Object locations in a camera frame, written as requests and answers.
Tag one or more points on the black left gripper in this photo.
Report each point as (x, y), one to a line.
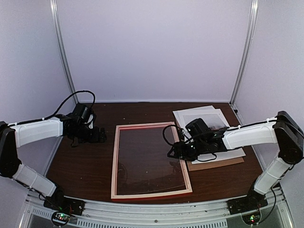
(95, 138)

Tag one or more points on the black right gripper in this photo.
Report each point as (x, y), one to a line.
(180, 152)

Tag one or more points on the clear acrylic sheet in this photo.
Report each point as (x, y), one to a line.
(143, 164)

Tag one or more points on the red landscape photo print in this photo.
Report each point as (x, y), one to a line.
(215, 121)

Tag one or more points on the pink wooden picture frame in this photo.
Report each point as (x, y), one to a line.
(153, 196)

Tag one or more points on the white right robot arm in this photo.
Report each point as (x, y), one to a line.
(281, 130)

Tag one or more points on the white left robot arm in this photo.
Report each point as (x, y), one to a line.
(78, 125)

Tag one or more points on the brown backing board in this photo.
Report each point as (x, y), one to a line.
(211, 165)

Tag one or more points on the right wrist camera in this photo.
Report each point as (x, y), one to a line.
(181, 134)

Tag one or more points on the aluminium front rail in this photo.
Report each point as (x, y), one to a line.
(208, 214)

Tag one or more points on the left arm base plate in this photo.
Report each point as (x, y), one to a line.
(66, 205)

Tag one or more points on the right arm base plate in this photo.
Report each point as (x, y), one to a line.
(244, 204)

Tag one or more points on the left aluminium corner post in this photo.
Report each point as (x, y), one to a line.
(62, 51)

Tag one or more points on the aluminium corner post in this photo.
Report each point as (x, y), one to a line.
(251, 27)
(62, 51)

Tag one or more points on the right aluminium corner post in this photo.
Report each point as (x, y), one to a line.
(251, 27)

